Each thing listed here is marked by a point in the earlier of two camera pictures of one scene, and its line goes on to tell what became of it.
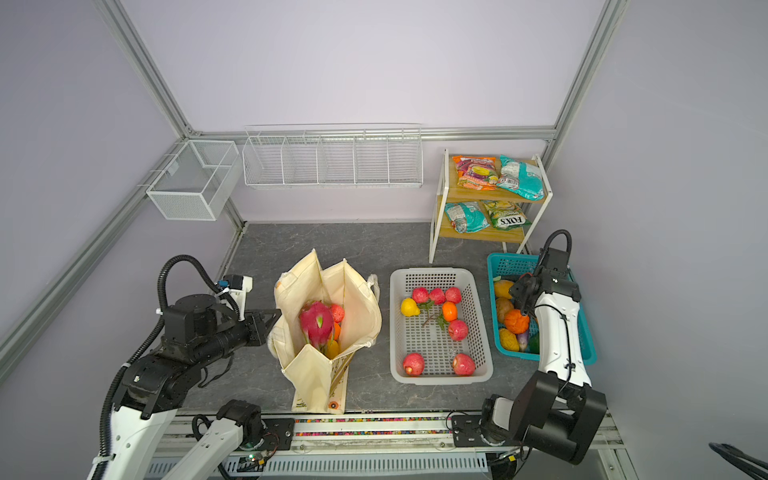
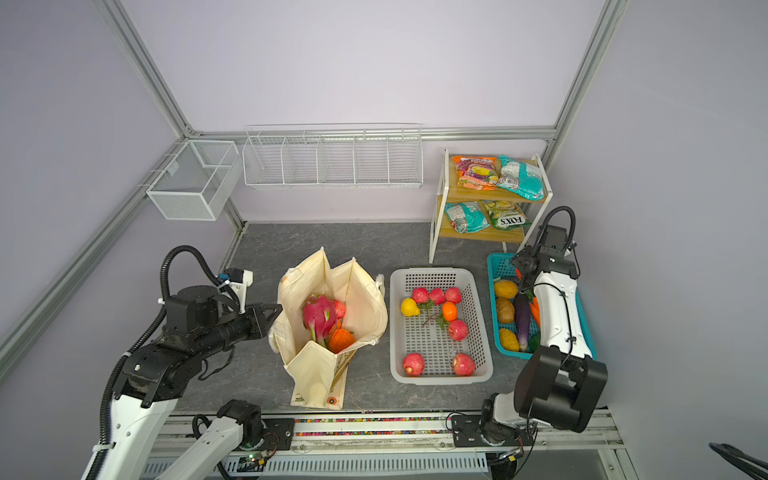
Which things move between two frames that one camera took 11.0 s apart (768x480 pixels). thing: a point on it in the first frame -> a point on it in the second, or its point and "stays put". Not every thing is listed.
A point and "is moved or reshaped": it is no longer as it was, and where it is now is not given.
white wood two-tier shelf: x=489 y=198 stays put
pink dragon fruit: x=316 y=318 is moved or reshaped
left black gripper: x=260 y=330 stays put
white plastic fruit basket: x=437 y=330 stays put
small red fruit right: x=453 y=295 stays put
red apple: x=337 y=312 stays put
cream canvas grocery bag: x=316 y=378 stays put
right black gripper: x=518 y=290 -> x=524 y=258
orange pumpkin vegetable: x=516 y=322 -> x=340 y=339
